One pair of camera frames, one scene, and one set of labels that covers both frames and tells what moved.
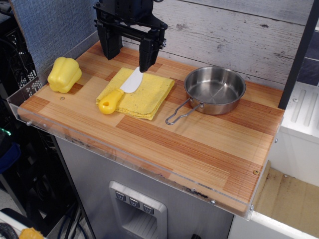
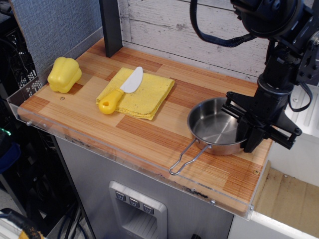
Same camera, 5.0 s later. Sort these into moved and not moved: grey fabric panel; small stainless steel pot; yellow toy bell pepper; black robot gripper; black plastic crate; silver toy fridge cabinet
Moved: black robot gripper; small stainless steel pot
Not moved: silver toy fridge cabinet; black plastic crate; grey fabric panel; yellow toy bell pepper
